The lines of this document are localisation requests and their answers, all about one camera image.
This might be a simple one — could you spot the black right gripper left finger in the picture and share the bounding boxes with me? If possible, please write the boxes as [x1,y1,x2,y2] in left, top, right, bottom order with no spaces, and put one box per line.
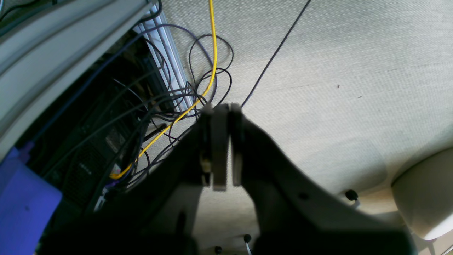
[39,105,229,255]

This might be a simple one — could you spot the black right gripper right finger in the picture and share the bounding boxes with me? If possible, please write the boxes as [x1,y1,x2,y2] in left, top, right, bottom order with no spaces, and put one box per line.
[230,104,417,255]

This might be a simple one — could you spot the purple plastic box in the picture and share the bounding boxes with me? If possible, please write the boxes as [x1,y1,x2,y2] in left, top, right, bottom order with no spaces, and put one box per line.
[0,142,62,255]

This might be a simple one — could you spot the yellow cable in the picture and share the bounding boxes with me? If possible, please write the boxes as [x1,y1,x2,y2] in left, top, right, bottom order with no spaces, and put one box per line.
[110,0,217,179]

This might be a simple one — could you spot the tangled black cables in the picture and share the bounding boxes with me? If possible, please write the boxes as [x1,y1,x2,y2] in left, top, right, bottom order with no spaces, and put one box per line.
[39,0,234,213]

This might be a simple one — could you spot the thin black floor cable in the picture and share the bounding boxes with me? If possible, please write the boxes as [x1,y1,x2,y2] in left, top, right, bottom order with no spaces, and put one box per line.
[241,0,312,108]

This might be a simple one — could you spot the grey aluminium frame rail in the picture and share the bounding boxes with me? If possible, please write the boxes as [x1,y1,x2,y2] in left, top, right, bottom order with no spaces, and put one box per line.
[0,0,153,158]

